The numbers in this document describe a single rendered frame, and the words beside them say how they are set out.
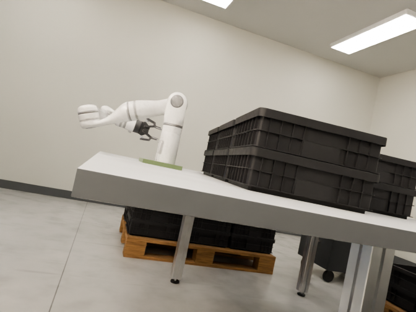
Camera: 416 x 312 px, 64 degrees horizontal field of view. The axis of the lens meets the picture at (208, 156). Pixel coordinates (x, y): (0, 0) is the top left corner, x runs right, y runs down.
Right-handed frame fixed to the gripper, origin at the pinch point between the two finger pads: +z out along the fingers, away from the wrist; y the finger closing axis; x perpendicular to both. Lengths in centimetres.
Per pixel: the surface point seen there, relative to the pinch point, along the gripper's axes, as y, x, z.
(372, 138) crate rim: 9, -120, 41
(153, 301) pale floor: -85, -27, 21
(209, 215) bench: -21, -148, -11
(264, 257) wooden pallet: -63, 39, 118
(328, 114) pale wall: 136, 241, 280
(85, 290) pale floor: -89, -20, -12
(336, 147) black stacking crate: 4, -118, 31
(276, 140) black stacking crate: 0, -115, 15
